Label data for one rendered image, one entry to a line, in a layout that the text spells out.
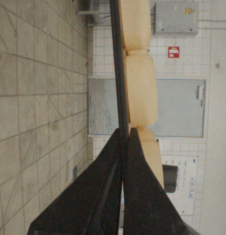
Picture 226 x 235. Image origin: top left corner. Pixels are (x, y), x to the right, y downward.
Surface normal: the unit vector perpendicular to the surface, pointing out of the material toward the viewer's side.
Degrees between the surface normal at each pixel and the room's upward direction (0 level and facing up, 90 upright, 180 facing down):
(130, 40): 85
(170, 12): 90
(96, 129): 90
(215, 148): 90
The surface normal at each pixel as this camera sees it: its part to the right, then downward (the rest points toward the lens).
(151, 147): -0.12, -0.85
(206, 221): -0.11, 0.11
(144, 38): 0.01, 0.88
